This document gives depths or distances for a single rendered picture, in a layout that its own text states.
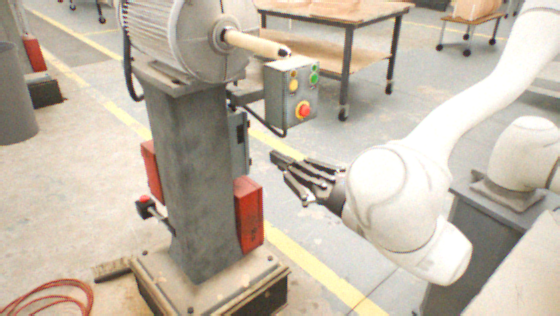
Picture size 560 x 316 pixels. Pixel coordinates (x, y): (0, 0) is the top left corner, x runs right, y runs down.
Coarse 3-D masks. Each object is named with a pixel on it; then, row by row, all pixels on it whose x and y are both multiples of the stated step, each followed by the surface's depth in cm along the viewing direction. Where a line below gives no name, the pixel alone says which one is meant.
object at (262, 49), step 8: (232, 32) 88; (232, 40) 88; (240, 40) 85; (248, 40) 84; (256, 40) 82; (264, 40) 81; (248, 48) 85; (256, 48) 82; (264, 48) 80; (272, 48) 78; (272, 56) 79
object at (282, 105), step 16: (272, 64) 115; (288, 64) 115; (304, 64) 115; (272, 80) 114; (288, 80) 111; (304, 80) 116; (272, 96) 117; (288, 96) 114; (304, 96) 119; (272, 112) 120; (288, 112) 117; (272, 128) 127; (288, 128) 120
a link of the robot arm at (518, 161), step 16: (512, 128) 116; (528, 128) 112; (544, 128) 110; (496, 144) 122; (512, 144) 114; (528, 144) 111; (544, 144) 110; (496, 160) 121; (512, 160) 116; (528, 160) 112; (544, 160) 110; (496, 176) 122; (512, 176) 117; (528, 176) 114; (544, 176) 111
